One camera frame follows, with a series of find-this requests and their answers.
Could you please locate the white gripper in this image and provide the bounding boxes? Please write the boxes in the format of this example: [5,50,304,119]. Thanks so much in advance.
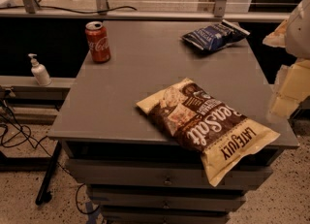
[263,19,310,120]

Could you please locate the blue chip bag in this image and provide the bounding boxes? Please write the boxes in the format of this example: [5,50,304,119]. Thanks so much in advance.
[182,19,250,52]

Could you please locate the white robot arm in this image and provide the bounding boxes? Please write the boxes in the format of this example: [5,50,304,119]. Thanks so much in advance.
[263,0,310,119]

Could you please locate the brown Late July chip bag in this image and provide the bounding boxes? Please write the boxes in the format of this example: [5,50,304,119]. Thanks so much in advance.
[137,79,279,186]

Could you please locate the red coke can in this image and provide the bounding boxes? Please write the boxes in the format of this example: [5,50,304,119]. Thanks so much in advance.
[85,21,110,63]

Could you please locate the grey drawer cabinet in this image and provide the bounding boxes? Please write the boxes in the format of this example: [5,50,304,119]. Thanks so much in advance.
[50,20,298,224]

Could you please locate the white pump soap bottle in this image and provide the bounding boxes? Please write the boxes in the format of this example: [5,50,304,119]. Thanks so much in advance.
[28,53,51,86]

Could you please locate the black table leg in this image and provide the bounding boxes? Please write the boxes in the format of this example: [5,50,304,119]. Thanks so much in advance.
[35,143,61,206]

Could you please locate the metal window frame rail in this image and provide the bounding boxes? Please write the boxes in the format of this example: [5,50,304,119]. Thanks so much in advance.
[0,0,292,24]

